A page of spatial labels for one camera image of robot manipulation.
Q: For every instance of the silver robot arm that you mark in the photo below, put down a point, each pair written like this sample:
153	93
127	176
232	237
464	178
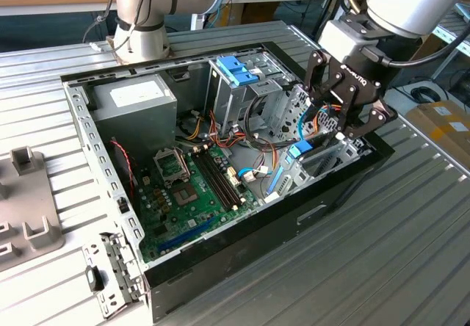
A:
404	3

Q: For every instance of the hard disk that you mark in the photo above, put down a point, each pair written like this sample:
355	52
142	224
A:
299	149

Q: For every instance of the blue expansion slot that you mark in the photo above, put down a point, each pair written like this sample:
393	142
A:
187	235

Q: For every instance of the grey power supply unit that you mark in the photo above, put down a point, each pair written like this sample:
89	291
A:
136	127

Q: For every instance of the green motherboard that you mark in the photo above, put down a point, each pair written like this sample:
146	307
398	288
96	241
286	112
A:
205	214

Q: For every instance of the grey parts rack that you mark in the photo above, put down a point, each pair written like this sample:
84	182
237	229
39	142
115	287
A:
29	201

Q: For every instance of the metal disk bay cage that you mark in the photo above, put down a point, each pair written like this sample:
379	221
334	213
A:
227	102

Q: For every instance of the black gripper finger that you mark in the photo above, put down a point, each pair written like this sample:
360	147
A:
317	76
378	116

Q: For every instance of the cardboard box with labels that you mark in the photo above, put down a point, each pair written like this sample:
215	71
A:
440	127

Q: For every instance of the black latch knob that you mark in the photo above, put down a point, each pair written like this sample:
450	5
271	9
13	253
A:
93	278

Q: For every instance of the black tripod pole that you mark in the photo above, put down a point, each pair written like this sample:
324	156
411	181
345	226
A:
327	6

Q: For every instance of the metal card retention bracket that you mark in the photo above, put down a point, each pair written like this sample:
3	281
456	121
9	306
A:
114	267

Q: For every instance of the black RAM slot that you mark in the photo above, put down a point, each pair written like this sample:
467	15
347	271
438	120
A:
216	184
225	179

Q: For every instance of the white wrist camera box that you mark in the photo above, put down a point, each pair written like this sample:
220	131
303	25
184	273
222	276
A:
345	39

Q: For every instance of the CPU socket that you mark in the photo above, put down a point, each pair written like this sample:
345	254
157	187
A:
186	195

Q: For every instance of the black open PC case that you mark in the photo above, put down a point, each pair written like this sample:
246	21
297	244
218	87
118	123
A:
257	252

